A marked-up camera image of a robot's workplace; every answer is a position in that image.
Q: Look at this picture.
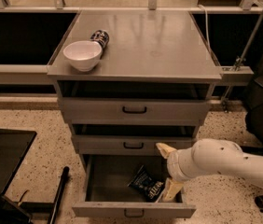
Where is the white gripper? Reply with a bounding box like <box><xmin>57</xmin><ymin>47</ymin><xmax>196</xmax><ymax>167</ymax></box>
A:
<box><xmin>156</xmin><ymin>143</ymin><xmax>194</xmax><ymax>202</ymax></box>

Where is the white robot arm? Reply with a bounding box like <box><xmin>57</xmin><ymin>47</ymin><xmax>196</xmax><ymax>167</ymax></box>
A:
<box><xmin>156</xmin><ymin>139</ymin><xmax>263</xmax><ymax>202</ymax></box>

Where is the grey bottom drawer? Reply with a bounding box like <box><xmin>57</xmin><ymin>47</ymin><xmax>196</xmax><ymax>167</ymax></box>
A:
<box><xmin>73</xmin><ymin>155</ymin><xmax>196</xmax><ymax>218</ymax></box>

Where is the grey drawer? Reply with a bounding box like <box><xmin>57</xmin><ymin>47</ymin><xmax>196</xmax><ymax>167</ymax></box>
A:
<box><xmin>72</xmin><ymin>124</ymin><xmax>197</xmax><ymax>156</ymax></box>
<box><xmin>73</xmin><ymin>155</ymin><xmax>196</xmax><ymax>218</ymax></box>
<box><xmin>58</xmin><ymin>80</ymin><xmax>209</xmax><ymax>126</ymax></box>

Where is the grey metal drawer cabinet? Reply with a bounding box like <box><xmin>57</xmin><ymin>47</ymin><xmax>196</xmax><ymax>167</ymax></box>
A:
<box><xmin>46</xmin><ymin>8</ymin><xmax>223</xmax><ymax>219</ymax></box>

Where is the grey middle drawer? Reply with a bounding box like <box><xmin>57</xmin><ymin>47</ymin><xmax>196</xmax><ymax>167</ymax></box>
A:
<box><xmin>72</xmin><ymin>124</ymin><xmax>197</xmax><ymax>156</ymax></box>

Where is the grey top drawer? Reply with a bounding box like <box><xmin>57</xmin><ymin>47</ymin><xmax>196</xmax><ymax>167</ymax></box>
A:
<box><xmin>58</xmin><ymin>80</ymin><xmax>209</xmax><ymax>126</ymax></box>

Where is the black pole on floor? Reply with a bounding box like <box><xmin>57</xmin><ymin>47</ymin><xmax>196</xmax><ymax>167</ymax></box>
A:
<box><xmin>47</xmin><ymin>166</ymin><xmax>69</xmax><ymax>224</ymax></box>

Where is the white ceramic bowl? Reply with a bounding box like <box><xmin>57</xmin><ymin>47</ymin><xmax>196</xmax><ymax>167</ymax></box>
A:
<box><xmin>63</xmin><ymin>41</ymin><xmax>103</xmax><ymax>72</ymax></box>

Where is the blue patterned can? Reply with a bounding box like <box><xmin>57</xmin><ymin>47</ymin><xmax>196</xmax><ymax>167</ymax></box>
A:
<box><xmin>90</xmin><ymin>30</ymin><xmax>109</xmax><ymax>49</ymax></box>

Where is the white cable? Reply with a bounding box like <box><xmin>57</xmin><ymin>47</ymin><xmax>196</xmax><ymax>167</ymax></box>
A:
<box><xmin>197</xmin><ymin>4</ymin><xmax>214</xmax><ymax>56</ymax></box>

